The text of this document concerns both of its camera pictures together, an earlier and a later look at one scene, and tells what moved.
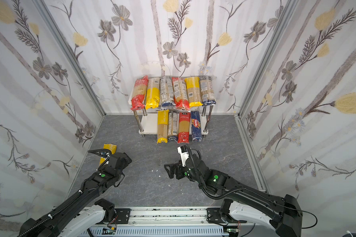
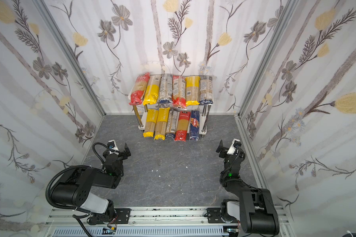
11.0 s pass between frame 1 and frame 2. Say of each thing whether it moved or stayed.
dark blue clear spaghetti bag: stayed
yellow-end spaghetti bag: stayed
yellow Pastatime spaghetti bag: stayed
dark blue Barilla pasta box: stayed
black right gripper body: moved
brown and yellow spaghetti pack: moved
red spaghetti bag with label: stayed
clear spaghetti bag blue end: moved
